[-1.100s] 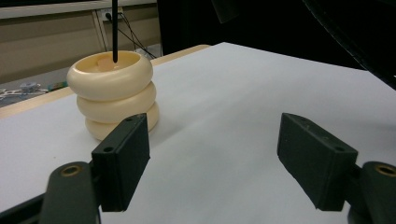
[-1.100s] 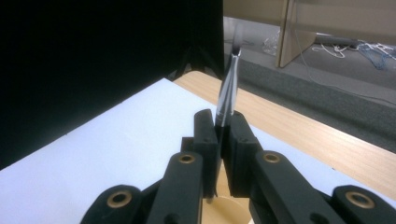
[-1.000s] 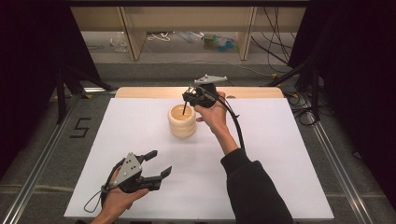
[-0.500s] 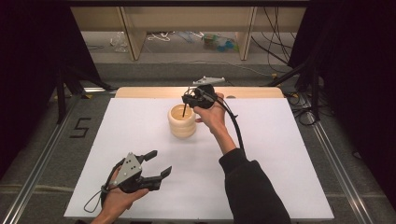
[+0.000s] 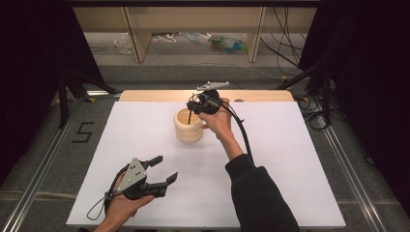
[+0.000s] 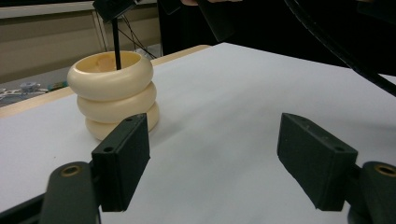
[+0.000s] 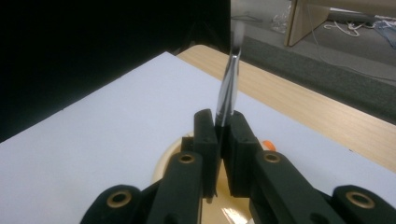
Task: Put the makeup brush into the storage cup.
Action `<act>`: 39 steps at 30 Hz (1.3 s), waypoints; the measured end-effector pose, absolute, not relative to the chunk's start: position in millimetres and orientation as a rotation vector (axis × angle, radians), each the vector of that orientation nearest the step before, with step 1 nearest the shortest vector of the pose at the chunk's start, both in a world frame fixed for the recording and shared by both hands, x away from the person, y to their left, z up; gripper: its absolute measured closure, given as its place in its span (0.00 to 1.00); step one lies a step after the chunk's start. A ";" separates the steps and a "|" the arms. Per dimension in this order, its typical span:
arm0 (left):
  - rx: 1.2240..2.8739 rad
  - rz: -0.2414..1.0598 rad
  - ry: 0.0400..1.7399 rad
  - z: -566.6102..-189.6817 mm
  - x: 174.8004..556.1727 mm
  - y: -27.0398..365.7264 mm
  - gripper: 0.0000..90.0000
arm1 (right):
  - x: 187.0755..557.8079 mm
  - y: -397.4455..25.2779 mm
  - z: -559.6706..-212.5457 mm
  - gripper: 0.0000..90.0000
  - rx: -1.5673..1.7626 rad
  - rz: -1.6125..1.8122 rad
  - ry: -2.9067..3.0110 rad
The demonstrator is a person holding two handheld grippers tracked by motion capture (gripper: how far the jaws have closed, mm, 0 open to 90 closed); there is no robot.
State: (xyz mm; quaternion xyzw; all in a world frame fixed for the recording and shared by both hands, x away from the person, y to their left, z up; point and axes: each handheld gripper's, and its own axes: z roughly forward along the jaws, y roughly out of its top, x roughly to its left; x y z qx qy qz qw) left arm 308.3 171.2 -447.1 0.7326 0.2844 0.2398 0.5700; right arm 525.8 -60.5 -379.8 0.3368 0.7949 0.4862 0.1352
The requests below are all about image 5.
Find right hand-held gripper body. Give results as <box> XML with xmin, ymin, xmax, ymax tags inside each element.
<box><xmin>196</xmin><ymin>80</ymin><xmax>231</xmax><ymax>116</ymax></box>

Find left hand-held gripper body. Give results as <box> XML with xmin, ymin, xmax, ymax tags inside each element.
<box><xmin>113</xmin><ymin>157</ymin><xmax>169</xmax><ymax>201</ymax></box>

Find ribbed wooden pen holder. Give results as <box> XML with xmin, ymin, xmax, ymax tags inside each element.
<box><xmin>173</xmin><ymin>107</ymin><xmax>205</xmax><ymax>145</ymax></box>

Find person's right hand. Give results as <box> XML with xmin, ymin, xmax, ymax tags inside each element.
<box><xmin>198</xmin><ymin>98</ymin><xmax>234</xmax><ymax>142</ymax></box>

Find person's left hand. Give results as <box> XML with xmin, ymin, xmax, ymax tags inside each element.
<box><xmin>103</xmin><ymin>173</ymin><xmax>156</xmax><ymax>227</ymax></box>

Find white table mat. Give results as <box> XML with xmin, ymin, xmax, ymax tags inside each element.
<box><xmin>65</xmin><ymin>101</ymin><xmax>347</xmax><ymax>228</ymax></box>

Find colourful plastic bottles bundle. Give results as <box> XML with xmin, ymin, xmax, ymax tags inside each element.
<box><xmin>208</xmin><ymin>33</ymin><xmax>249</xmax><ymax>55</ymax></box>

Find light wooden shelf unit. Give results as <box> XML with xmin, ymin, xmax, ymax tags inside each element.
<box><xmin>73</xmin><ymin>6</ymin><xmax>319</xmax><ymax>65</ymax></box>

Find clear plastic bag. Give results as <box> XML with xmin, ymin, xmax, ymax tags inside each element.
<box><xmin>113</xmin><ymin>32</ymin><xmax>133</xmax><ymax>55</ymax></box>

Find black metal stand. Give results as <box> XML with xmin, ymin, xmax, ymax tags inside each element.
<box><xmin>57</xmin><ymin>67</ymin><xmax>118</xmax><ymax>130</ymax></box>
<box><xmin>276</xmin><ymin>57</ymin><xmax>334</xmax><ymax>128</ymax></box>

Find black curtain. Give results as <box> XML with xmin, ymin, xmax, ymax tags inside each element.
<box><xmin>0</xmin><ymin>0</ymin><xmax>107</xmax><ymax>188</ymax></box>
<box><xmin>298</xmin><ymin>0</ymin><xmax>410</xmax><ymax>220</ymax></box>

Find left hand-held gripper black cable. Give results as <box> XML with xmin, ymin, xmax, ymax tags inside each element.
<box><xmin>85</xmin><ymin>163</ymin><xmax>131</xmax><ymax>222</ymax></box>

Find hand-held gripper black cable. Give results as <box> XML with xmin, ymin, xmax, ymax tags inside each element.
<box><xmin>208</xmin><ymin>94</ymin><xmax>256</xmax><ymax>166</ymax></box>
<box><xmin>85</xmin><ymin>163</ymin><xmax>131</xmax><ymax>222</ymax></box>

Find right hand-held gripper black cable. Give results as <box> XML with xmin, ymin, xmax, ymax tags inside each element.
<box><xmin>208</xmin><ymin>94</ymin><xmax>256</xmax><ymax>166</ymax></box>

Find white cord on floor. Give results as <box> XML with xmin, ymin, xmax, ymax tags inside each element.
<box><xmin>152</xmin><ymin>32</ymin><xmax>182</xmax><ymax>44</ymax></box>

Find hanging black cables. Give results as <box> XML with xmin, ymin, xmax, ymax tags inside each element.
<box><xmin>259</xmin><ymin>7</ymin><xmax>308</xmax><ymax>77</ymax></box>

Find aluminium floor rail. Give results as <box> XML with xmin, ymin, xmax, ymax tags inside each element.
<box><xmin>0</xmin><ymin>96</ymin><xmax>85</xmax><ymax>232</ymax></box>
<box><xmin>316</xmin><ymin>115</ymin><xmax>389</xmax><ymax>232</ymax></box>

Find coiled black floor cables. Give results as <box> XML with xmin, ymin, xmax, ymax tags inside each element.
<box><xmin>295</xmin><ymin>95</ymin><xmax>331</xmax><ymax>131</ymax></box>

